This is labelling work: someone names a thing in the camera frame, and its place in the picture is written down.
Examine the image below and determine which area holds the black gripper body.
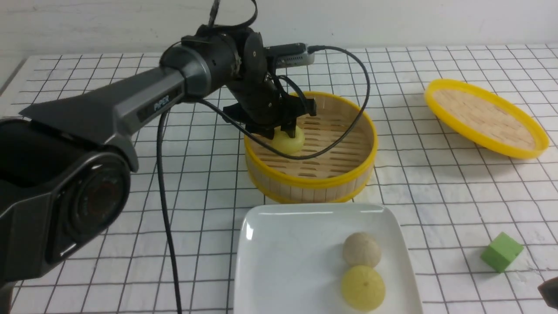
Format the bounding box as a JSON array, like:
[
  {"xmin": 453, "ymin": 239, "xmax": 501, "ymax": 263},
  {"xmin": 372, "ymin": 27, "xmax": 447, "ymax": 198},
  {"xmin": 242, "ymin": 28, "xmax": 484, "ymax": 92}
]
[{"xmin": 223, "ymin": 31, "xmax": 317, "ymax": 129}]

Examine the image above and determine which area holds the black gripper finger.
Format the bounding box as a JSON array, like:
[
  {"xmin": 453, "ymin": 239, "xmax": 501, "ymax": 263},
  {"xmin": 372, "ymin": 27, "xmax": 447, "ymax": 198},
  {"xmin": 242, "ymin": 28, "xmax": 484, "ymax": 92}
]
[
  {"xmin": 281, "ymin": 123, "xmax": 297, "ymax": 138},
  {"xmin": 247, "ymin": 126, "xmax": 275, "ymax": 140}
]

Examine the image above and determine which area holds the yellow steamed bun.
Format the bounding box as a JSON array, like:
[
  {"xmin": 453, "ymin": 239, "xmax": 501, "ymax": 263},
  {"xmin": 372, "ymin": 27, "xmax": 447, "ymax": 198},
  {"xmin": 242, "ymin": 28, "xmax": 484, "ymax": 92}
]
[
  {"xmin": 341, "ymin": 266, "xmax": 386, "ymax": 312},
  {"xmin": 270, "ymin": 126, "xmax": 305, "ymax": 155}
]

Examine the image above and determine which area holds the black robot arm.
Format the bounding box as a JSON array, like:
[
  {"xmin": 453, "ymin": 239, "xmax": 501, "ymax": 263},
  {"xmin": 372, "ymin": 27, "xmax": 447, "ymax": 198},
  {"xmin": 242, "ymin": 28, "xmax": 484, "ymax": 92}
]
[{"xmin": 0, "ymin": 26, "xmax": 316, "ymax": 285}]

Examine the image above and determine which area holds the white square plate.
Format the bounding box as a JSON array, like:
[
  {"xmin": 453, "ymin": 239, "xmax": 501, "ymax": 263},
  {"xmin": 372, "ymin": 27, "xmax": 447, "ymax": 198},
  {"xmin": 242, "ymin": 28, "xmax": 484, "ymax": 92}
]
[{"xmin": 234, "ymin": 202, "xmax": 424, "ymax": 314}]

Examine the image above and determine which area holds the beige steamed bun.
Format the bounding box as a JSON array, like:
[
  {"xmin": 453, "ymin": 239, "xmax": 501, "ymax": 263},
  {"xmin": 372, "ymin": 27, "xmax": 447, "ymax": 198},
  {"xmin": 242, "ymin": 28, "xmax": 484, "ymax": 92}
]
[{"xmin": 342, "ymin": 232, "xmax": 382, "ymax": 268}]

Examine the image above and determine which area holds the yellow bamboo steamer basket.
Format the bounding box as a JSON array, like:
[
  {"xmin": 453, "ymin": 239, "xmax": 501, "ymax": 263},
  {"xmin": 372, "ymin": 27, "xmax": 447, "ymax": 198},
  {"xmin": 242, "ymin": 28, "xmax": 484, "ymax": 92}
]
[{"xmin": 244, "ymin": 91, "xmax": 378, "ymax": 203}]

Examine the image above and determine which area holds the yellow bamboo steamer lid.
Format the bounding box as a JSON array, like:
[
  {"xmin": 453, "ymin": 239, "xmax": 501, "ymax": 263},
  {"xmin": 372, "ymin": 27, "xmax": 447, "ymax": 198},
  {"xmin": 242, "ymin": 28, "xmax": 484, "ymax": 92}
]
[{"xmin": 424, "ymin": 79, "xmax": 549, "ymax": 160}]

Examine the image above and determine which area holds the green wooden cube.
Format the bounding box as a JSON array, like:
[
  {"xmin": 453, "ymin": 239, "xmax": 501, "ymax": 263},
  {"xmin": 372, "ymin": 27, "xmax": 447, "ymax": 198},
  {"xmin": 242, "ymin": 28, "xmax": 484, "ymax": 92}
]
[{"xmin": 480, "ymin": 232, "xmax": 524, "ymax": 273}]

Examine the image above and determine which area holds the dark object at right edge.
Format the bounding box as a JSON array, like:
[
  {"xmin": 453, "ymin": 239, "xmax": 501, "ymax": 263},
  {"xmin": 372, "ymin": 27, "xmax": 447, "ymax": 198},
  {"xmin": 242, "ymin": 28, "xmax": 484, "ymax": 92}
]
[{"xmin": 538, "ymin": 277, "xmax": 558, "ymax": 310}]

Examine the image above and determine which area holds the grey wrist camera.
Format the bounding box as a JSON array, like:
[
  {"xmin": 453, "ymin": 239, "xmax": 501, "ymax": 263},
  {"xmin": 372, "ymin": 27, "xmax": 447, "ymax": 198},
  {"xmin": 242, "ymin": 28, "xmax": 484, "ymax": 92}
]
[{"xmin": 265, "ymin": 42, "xmax": 315, "ymax": 69}]

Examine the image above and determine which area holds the black cable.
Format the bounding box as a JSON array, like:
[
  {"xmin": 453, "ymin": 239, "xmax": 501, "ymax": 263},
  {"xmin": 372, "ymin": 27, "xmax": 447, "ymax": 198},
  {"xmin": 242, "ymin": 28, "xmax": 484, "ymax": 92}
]
[{"xmin": 156, "ymin": 0, "xmax": 371, "ymax": 314}]

